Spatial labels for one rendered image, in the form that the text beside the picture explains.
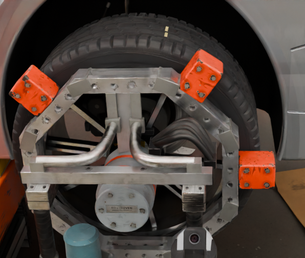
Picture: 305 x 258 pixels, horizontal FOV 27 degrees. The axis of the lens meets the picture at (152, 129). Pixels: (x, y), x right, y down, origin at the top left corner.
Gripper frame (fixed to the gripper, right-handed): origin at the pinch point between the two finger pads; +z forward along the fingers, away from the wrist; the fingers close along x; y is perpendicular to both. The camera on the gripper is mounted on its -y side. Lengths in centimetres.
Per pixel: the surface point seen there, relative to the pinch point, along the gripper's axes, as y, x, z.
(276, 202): 83, 31, 131
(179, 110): -2, -7, 55
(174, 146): 10, -9, 55
